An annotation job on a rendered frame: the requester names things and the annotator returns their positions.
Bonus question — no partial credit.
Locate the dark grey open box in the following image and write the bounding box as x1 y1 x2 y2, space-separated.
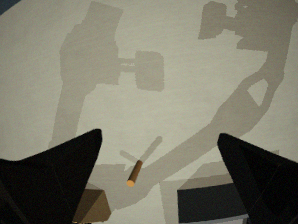
177 183 251 224

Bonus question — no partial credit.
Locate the brown wooden peg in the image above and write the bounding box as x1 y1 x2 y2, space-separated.
127 160 143 187

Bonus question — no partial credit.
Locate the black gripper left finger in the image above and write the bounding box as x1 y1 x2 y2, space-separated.
0 128 102 224

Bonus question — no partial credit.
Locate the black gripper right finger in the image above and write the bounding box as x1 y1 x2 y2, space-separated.
217 133 298 224

